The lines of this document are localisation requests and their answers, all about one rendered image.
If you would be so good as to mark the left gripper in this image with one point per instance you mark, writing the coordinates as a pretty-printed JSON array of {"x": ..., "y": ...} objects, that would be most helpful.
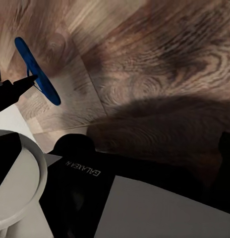
[{"x": 9, "y": 94}]

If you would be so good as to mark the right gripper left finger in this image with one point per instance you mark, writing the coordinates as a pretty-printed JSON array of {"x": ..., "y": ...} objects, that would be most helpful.
[{"x": 10, "y": 148}]

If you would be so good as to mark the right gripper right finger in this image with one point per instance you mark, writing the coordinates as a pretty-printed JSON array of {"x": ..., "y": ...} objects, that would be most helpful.
[{"x": 224, "y": 146}]

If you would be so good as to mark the sandal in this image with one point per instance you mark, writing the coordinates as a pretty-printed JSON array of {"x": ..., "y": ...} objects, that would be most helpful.
[{"x": 33, "y": 68}]

